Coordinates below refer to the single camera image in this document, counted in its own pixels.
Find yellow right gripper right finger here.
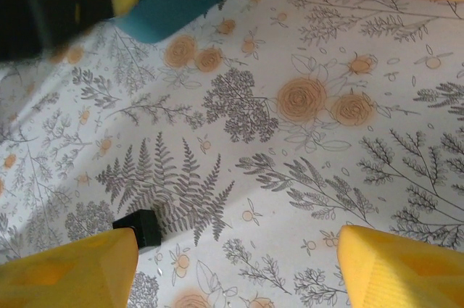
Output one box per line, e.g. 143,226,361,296
336,224,464,308

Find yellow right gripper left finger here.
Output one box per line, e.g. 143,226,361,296
0,227,140,308

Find teal plastic container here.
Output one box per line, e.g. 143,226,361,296
114,0,239,44

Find small black lego brick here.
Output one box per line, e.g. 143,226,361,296
112,209,162,253

